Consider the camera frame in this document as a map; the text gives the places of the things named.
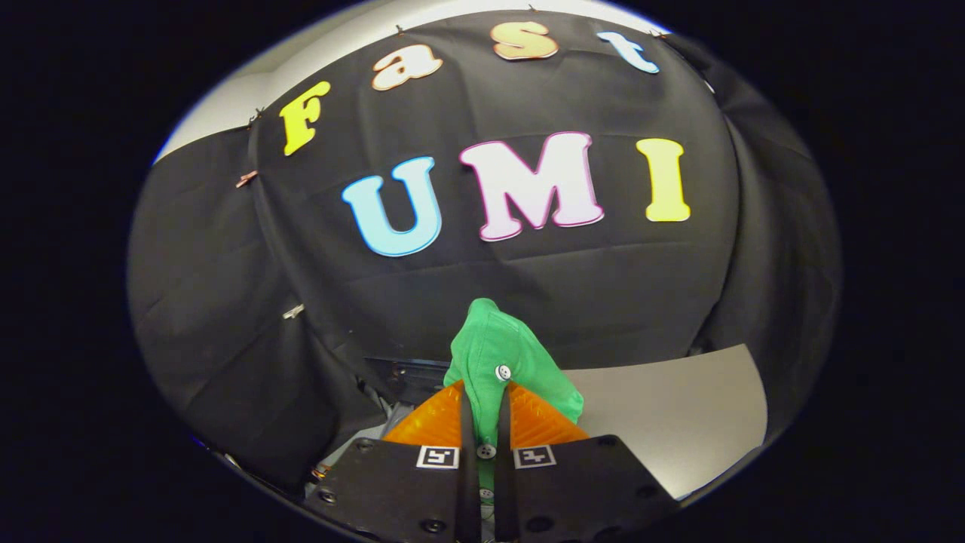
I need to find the black backdrop cloth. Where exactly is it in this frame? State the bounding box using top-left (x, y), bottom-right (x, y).
top-left (127, 9), bottom-right (841, 495)

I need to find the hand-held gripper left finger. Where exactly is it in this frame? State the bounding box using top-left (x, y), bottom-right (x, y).
top-left (302, 379), bottom-right (482, 543)

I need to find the green button shirt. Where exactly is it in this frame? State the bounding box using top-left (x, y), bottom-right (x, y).
top-left (443, 298), bottom-right (585, 521)

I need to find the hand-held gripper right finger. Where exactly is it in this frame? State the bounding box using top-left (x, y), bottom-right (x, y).
top-left (494, 381), bottom-right (681, 543)

